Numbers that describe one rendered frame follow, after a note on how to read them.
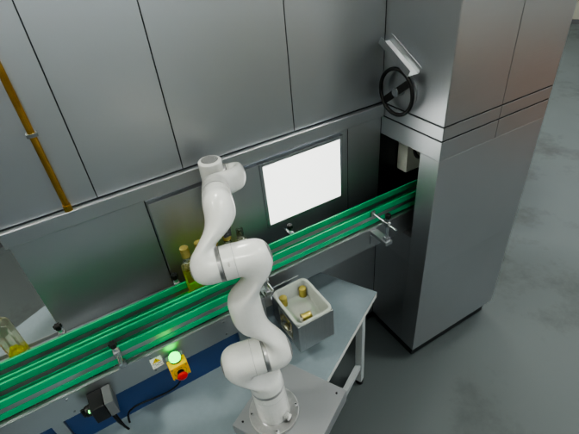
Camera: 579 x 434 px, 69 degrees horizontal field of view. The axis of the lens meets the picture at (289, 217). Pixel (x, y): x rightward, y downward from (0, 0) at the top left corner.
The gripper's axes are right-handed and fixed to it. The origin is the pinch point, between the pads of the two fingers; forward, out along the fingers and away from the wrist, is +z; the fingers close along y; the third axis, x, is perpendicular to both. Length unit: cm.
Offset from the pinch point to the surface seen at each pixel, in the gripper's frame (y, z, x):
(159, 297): -3.3, 22.0, -31.6
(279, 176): -12.4, -6.2, 32.7
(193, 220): -12.1, -1.5, -8.5
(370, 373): 15, 133, 65
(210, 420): 34, 59, -32
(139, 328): 5.9, 24.0, -42.9
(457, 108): 22, -30, 98
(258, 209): -12.1, 5.8, 20.2
